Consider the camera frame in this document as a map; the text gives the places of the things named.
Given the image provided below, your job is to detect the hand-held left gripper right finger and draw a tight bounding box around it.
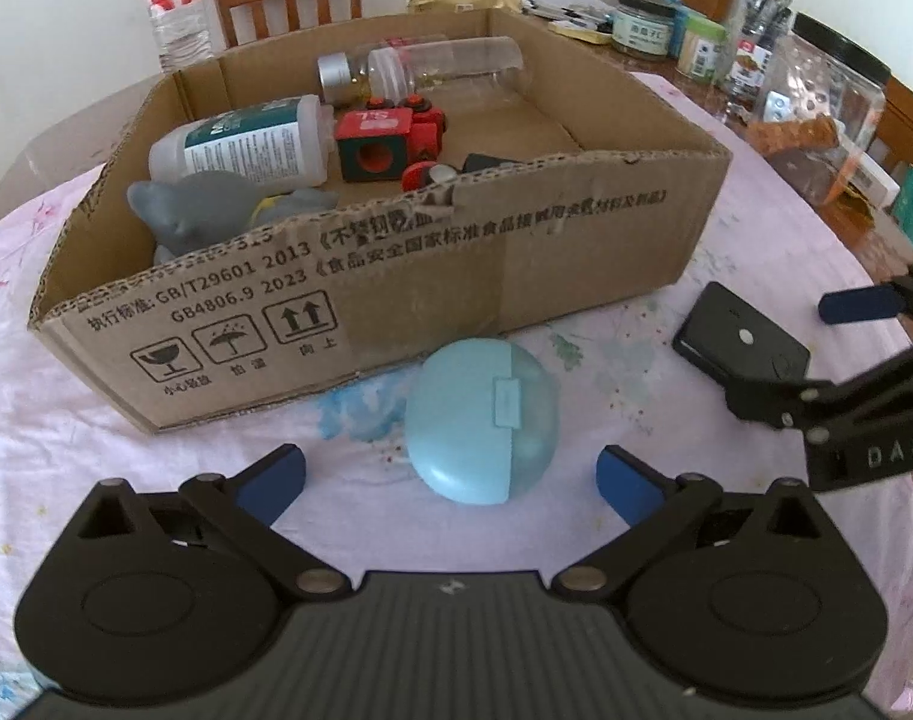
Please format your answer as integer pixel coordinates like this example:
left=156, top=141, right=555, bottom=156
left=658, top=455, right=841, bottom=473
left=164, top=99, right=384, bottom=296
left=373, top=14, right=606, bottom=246
left=550, top=444, right=828, bottom=605

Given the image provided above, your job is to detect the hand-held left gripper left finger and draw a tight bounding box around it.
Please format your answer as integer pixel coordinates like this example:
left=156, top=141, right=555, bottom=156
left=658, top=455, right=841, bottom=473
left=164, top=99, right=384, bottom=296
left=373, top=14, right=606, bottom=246
left=74, top=444, right=350, bottom=601

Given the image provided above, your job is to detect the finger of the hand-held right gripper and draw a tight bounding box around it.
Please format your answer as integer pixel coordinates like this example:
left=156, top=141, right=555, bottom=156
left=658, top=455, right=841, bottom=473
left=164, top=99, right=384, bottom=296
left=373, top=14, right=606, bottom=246
left=725, top=337, right=913, bottom=452
left=817, top=259, right=913, bottom=331

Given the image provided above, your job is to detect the black rectangular device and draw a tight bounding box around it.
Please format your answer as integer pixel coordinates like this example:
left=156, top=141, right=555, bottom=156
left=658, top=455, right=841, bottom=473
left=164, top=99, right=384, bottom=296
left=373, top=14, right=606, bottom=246
left=671, top=281, right=812, bottom=391

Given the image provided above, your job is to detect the light blue round case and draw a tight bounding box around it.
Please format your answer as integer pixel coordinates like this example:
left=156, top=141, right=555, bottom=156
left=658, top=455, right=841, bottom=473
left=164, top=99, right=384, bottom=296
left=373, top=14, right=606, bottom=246
left=403, top=337, right=561, bottom=506

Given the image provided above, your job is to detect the brown cardboard box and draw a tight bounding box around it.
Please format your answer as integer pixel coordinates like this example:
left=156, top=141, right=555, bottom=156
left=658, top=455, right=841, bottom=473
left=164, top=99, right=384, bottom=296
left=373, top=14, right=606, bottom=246
left=28, top=9, right=734, bottom=435

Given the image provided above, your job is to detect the grey shark toy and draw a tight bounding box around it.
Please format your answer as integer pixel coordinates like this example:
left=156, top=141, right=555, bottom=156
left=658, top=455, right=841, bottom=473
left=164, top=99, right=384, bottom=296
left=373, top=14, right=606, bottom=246
left=127, top=169, right=339, bottom=265

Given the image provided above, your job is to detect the small red wheeled toy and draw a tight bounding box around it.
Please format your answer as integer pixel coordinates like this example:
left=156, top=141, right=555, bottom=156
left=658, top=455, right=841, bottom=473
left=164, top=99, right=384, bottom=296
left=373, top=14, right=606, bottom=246
left=401, top=162, right=458, bottom=193

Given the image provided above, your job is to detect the white bottle green label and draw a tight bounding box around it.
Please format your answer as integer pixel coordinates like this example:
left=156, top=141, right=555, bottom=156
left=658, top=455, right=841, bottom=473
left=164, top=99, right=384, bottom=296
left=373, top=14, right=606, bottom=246
left=148, top=94, right=337, bottom=189

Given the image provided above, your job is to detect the red toy train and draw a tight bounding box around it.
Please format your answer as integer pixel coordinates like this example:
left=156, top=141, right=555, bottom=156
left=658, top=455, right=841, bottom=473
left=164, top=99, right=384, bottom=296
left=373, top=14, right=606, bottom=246
left=332, top=95, right=449, bottom=185

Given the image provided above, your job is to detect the clear plastic bottle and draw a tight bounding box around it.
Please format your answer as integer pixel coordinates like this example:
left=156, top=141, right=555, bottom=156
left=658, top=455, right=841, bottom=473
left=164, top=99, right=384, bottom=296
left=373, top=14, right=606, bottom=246
left=365, top=35, right=525, bottom=103

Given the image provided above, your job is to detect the pink floral tablecloth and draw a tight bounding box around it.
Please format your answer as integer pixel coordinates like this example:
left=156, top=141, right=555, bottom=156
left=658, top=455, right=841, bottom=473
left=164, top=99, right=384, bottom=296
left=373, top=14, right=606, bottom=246
left=0, top=71, right=913, bottom=720

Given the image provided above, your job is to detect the orange snack packet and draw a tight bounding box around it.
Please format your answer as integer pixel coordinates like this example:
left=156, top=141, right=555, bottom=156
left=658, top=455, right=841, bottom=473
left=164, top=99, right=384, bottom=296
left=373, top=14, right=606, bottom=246
left=747, top=115, right=842, bottom=156

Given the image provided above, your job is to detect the large clear jar black lid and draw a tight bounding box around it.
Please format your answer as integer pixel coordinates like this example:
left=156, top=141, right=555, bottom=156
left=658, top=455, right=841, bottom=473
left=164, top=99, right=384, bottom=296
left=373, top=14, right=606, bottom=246
left=762, top=12, right=893, bottom=205

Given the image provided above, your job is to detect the dark snack packet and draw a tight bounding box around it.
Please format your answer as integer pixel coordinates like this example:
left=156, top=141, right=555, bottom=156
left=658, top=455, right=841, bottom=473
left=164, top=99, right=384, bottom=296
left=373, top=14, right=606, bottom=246
left=718, top=0, right=797, bottom=122

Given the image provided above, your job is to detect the green white box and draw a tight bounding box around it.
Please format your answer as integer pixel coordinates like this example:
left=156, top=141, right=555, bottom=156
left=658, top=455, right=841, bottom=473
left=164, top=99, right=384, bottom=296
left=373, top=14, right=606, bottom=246
left=674, top=13, right=728, bottom=84

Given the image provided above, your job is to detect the glass jar dark lid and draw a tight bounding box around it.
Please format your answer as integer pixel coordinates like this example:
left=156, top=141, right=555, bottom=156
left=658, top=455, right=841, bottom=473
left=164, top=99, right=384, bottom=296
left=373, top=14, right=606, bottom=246
left=611, top=0, right=680, bottom=60

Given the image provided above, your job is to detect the clear water bottle red label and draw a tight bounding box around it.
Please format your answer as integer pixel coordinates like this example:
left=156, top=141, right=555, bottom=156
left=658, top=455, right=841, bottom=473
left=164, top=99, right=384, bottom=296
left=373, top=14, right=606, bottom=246
left=142, top=0, right=217, bottom=77

